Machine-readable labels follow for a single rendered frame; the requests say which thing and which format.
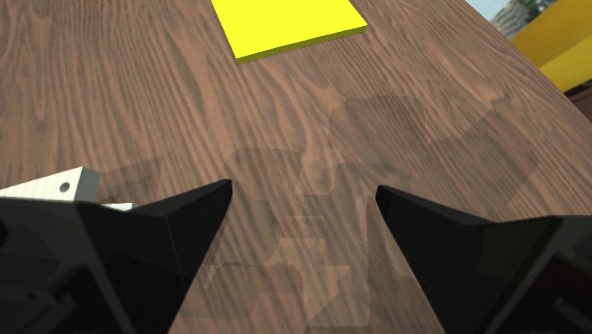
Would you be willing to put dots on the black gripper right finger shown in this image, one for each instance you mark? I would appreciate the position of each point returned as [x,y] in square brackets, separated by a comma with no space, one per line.
[472,270]

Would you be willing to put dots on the yellow flat square plate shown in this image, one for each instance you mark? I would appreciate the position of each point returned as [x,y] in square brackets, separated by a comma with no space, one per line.
[260,28]

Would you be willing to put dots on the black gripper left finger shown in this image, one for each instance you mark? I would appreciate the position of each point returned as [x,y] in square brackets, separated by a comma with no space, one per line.
[143,259]

